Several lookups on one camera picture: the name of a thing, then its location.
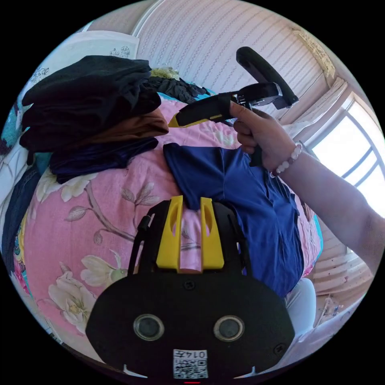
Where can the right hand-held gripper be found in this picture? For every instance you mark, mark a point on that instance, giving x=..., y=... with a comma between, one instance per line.
x=210, y=106

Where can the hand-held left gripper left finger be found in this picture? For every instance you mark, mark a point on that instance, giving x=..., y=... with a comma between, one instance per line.
x=169, y=237

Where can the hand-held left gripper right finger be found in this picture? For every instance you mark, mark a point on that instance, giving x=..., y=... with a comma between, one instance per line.
x=213, y=240

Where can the dark blue short sleeve shirt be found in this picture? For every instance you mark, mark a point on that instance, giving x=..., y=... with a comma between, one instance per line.
x=258, y=210

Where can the person's right forearm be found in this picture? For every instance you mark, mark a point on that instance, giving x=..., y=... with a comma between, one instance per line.
x=334, y=192

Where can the person's right hand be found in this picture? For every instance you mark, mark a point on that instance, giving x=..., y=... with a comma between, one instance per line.
x=264, y=135

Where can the bed with pink floral sheet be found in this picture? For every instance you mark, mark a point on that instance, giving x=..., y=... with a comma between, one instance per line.
x=96, y=216

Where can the pile of clothes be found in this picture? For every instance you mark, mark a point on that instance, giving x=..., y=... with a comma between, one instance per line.
x=84, y=99

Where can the person's body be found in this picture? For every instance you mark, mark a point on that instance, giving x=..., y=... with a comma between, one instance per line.
x=302, y=300

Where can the white printed pillow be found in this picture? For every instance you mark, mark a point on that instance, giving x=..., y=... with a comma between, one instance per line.
x=99, y=43

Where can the window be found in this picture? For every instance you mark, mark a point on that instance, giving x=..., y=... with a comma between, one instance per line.
x=340, y=144

